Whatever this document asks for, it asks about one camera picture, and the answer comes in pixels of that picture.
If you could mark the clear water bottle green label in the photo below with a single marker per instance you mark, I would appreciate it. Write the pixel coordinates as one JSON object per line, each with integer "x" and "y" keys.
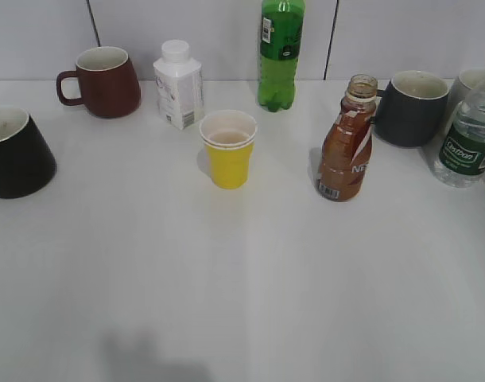
{"x": 461, "y": 158}

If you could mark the yellow paper cup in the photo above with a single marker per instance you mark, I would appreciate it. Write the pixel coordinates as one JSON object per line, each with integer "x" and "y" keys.
{"x": 228, "y": 137}

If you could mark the black ceramic mug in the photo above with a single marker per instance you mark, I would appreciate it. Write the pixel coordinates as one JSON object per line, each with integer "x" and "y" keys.
{"x": 26, "y": 161}

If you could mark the dark grey ceramic mug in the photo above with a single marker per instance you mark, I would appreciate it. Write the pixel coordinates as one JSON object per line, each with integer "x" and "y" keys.
{"x": 411, "y": 108}

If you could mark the white ceramic mug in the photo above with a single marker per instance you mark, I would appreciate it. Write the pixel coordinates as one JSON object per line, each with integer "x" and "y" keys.
{"x": 463, "y": 84}

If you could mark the white milk carton bottle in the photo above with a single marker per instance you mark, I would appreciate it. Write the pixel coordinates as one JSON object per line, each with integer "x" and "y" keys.
{"x": 179, "y": 81}

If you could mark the dark red ceramic mug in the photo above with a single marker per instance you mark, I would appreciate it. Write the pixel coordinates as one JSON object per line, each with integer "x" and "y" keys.
{"x": 107, "y": 80}

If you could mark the brown Nescafe coffee bottle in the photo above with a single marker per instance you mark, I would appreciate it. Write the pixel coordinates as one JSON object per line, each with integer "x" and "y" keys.
{"x": 346, "y": 150}

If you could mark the green soda bottle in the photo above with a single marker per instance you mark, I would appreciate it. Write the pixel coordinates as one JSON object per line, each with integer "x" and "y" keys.
{"x": 280, "y": 45}

